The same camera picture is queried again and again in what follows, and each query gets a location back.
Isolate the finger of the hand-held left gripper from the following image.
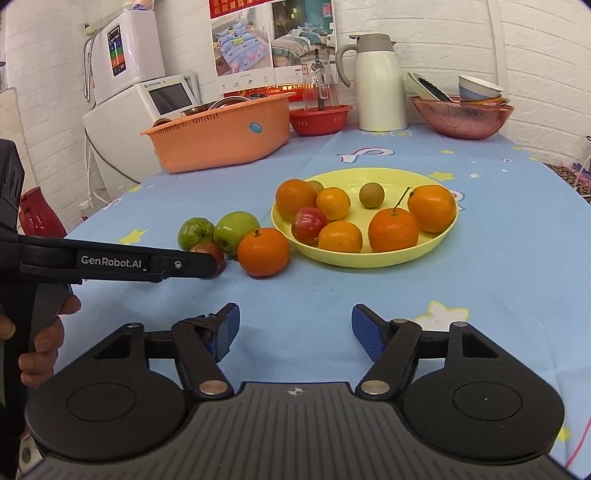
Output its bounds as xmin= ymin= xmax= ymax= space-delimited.
xmin=148 ymin=251 xmax=219 ymax=280

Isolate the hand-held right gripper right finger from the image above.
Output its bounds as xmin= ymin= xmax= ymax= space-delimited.
xmin=351 ymin=304 xmax=502 ymax=399

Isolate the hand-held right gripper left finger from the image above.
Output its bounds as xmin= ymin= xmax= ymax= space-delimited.
xmin=95 ymin=302 xmax=241 ymax=400

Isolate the dark red apple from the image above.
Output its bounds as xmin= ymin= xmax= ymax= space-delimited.
xmin=188 ymin=241 xmax=227 ymax=279

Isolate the yellow plastic plate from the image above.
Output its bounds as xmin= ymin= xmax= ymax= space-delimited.
xmin=270 ymin=167 xmax=460 ymax=269

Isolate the small yellowish orange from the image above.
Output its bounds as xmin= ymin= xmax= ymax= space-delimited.
xmin=318 ymin=220 xmax=363 ymax=254
xmin=316 ymin=186 xmax=352 ymax=221

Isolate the tangerine with long stem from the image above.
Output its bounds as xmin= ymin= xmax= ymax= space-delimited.
xmin=368 ymin=187 xmax=420 ymax=254

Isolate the bright red apple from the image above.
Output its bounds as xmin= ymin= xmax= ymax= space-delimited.
xmin=291 ymin=206 xmax=328 ymax=245

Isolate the large orange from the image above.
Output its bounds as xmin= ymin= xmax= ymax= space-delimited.
xmin=276 ymin=178 xmax=319 ymax=221
xmin=407 ymin=185 xmax=458 ymax=234

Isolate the person's left hand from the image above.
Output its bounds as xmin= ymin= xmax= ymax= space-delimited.
xmin=0 ymin=293 xmax=82 ymax=388

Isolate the green mango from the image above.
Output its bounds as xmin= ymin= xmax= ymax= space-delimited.
xmin=177 ymin=217 xmax=217 ymax=251

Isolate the red chair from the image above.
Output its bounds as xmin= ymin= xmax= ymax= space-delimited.
xmin=18 ymin=187 xmax=66 ymax=239

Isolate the green apple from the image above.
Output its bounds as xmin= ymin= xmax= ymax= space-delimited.
xmin=213 ymin=211 xmax=262 ymax=256

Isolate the blue star printed tablecloth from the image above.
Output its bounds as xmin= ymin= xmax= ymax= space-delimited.
xmin=60 ymin=124 xmax=591 ymax=467

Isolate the tangerine without stem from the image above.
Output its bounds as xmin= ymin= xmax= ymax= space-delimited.
xmin=237 ymin=227 xmax=291 ymax=278

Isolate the orange plastic basket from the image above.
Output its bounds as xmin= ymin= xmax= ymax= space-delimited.
xmin=141 ymin=92 xmax=296 ymax=175

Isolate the white appliance with screen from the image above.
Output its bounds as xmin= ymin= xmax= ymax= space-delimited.
xmin=83 ymin=74 xmax=201 ymax=197

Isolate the steel bowl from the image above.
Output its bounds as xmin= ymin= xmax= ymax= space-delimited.
xmin=208 ymin=95 xmax=273 ymax=112

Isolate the red plastic basket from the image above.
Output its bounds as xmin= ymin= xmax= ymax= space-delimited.
xmin=289 ymin=104 xmax=354 ymax=137

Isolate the clear glass jar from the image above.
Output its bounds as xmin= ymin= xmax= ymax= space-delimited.
xmin=300 ymin=50 xmax=340 ymax=112

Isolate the pink glass bowl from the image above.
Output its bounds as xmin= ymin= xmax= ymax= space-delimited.
xmin=409 ymin=95 xmax=515 ymax=140

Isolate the white thermos jug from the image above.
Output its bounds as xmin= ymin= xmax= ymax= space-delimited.
xmin=335 ymin=33 xmax=408 ymax=133

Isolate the white shallow dish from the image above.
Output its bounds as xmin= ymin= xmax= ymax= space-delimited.
xmin=405 ymin=71 xmax=453 ymax=103

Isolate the patterned cloth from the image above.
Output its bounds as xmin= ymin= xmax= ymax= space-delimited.
xmin=545 ymin=161 xmax=591 ymax=195

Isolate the white blue ceramic bowl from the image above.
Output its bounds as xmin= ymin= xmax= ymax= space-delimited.
xmin=457 ymin=75 xmax=505 ymax=102

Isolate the grey purifier hose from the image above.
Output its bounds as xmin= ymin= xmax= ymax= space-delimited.
xmin=83 ymin=34 xmax=100 ymax=100

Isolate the white wall water purifier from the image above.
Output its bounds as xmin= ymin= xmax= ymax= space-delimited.
xmin=92 ymin=9 xmax=166 ymax=106

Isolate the wall poster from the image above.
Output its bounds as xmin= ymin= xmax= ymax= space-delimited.
xmin=209 ymin=0 xmax=337 ymax=100

